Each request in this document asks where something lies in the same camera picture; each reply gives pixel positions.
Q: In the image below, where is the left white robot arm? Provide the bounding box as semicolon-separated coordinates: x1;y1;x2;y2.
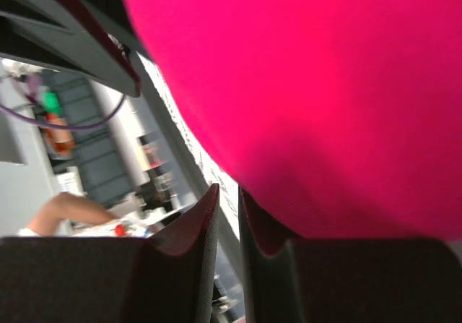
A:
1;0;142;98

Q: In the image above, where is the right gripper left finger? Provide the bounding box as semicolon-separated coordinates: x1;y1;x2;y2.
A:
1;184;219;322

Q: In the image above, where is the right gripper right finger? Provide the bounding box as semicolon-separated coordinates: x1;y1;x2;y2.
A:
239;191;461;322

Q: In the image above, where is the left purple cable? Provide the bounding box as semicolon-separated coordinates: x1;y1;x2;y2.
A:
0;93;127;131

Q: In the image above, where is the floral patterned table mat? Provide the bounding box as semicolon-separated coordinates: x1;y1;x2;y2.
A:
138;53;240;240

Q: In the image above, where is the bright red t-shirt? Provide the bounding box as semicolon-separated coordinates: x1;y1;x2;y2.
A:
124;0;461;241

